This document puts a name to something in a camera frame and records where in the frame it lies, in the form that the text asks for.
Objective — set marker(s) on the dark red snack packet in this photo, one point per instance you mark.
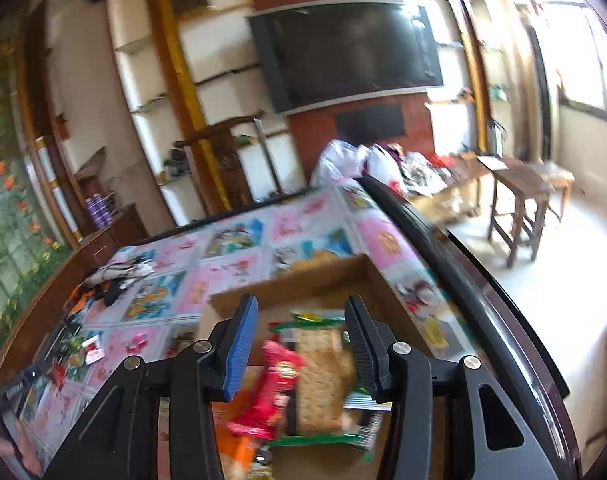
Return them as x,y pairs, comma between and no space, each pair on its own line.
58,374

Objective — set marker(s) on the low wooden cabinet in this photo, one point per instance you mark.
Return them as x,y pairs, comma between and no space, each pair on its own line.
458,187

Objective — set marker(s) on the white patterned cloth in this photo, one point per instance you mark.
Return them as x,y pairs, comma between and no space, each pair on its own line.
118,272

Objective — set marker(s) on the green cracker packet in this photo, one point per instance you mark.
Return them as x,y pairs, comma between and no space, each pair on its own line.
323,385

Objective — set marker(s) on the brown ornament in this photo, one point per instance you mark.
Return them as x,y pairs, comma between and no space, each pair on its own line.
93,162

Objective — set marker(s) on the red packet gold label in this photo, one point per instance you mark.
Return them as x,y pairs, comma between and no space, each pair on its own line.
273,385

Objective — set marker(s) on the window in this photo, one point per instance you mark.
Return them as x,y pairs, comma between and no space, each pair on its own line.
583,55

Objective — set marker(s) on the wooden stool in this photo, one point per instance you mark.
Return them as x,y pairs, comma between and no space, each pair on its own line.
521,180
561,175

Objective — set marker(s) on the wooden chair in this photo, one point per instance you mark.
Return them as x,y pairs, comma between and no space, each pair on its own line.
223,127

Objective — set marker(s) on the green pea snack packet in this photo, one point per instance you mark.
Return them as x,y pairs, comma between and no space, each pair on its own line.
73,345

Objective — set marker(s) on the cardboard box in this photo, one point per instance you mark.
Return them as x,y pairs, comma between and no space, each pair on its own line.
323,285

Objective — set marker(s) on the dark shelf ornament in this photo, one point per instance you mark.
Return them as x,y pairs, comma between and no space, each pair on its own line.
176,162

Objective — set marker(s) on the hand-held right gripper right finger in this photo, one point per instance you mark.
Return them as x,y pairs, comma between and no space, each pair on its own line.
363,350

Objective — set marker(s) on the metal thermos kettle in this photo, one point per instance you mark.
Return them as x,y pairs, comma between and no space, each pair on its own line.
496,140

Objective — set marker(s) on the small black screen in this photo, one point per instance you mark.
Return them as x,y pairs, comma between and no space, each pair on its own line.
371,121

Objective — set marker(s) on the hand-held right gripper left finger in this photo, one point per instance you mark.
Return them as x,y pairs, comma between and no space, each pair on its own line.
241,350

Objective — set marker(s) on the striped cloth pile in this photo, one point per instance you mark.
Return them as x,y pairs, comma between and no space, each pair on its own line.
426,172

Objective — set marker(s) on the orange black cloth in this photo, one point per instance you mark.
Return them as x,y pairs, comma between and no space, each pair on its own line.
96,300

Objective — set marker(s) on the orange cracker packet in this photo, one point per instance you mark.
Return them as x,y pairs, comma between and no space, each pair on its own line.
238,455

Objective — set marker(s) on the floral wall picture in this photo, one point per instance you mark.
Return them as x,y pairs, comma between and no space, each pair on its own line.
8,185

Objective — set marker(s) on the white plastic bag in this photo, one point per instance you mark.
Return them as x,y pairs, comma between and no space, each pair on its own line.
383,162
336,162

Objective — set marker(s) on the black television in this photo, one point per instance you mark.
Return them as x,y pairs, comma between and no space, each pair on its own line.
348,50

